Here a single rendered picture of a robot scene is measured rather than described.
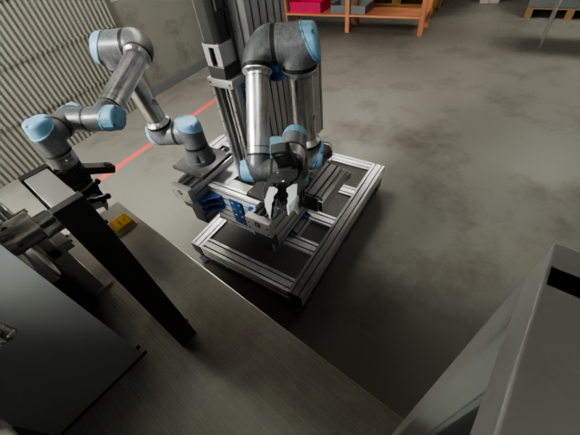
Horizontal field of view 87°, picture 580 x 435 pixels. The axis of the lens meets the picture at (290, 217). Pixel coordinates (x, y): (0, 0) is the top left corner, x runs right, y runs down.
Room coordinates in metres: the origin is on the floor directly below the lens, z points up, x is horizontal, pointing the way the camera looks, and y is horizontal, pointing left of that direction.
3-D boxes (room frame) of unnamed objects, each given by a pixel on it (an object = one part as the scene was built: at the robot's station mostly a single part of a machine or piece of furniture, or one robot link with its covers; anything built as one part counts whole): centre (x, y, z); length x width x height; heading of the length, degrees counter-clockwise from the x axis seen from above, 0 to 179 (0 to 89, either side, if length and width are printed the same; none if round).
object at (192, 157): (1.38, 0.41, 0.87); 0.15 x 0.15 x 0.10
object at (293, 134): (0.78, -0.05, 1.21); 0.11 x 0.08 x 0.09; 167
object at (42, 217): (0.48, 0.48, 1.33); 0.06 x 0.03 x 0.03; 134
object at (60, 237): (0.61, 0.66, 1.05); 0.06 x 0.05 x 0.31; 134
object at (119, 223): (0.88, 0.66, 0.91); 0.07 x 0.07 x 0.02; 44
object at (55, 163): (0.86, 0.67, 1.24); 0.08 x 0.08 x 0.05
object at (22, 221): (0.44, 0.52, 1.33); 0.06 x 0.06 x 0.06; 44
